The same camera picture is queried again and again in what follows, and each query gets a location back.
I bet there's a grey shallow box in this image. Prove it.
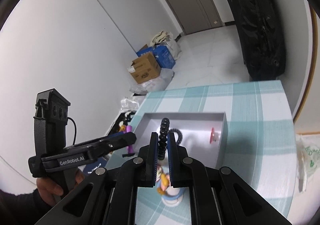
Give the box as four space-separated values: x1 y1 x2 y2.
132 112 228 169

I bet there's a clear plastic bag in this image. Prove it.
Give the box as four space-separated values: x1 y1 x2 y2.
121 97 145 113

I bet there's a person's left hand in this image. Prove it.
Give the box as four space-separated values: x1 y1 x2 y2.
36 168 85 207

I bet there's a navy shoe box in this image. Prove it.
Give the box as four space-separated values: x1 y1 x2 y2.
82 156 108 175

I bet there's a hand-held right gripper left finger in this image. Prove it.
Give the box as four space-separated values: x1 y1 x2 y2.
35 132 160 225

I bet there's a teal plaid tablecloth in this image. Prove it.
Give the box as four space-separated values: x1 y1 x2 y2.
106 81 297 225

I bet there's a white green-printed plastic bag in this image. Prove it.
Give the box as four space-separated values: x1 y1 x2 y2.
296 134 320 193

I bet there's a cartoon figure trinket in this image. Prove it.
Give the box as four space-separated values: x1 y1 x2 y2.
156 165 186 206

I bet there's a brown cardboard box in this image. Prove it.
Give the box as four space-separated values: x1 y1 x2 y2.
127 52 162 84

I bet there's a black spiral hair tie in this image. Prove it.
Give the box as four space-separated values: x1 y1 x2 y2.
158 118 185 161

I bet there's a blue cardboard box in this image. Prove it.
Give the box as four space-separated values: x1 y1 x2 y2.
136 44 176 69

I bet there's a black backpack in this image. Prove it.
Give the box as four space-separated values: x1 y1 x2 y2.
227 0 287 82

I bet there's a white wardrobe with gold trim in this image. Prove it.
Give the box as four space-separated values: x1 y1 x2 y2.
291 0 320 136

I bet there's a beige cloth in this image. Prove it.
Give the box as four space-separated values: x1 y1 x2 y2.
150 31 175 47

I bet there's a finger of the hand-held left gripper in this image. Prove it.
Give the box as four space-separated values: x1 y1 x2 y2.
75 132 137 160
105 132 127 139

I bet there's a person's left forearm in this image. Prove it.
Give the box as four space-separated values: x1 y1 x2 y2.
0 187 54 225

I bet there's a thin black cable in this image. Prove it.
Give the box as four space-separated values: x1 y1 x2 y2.
67 117 77 145

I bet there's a purple plastic item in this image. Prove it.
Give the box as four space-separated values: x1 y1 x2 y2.
124 125 136 156

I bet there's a black and white sandal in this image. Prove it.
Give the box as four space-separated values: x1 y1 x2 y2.
119 112 135 127

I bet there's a large grey mailer bag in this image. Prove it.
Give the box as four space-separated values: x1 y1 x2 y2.
129 68 174 96

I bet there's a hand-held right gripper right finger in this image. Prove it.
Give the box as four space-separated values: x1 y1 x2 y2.
168 131 293 225

